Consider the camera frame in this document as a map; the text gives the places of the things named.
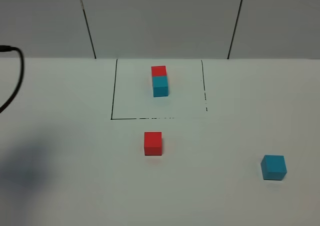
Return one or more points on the blue template cube block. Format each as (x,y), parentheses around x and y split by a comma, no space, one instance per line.
(160,86)

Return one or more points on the red template cube block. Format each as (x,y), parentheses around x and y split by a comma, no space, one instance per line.
(158,71)

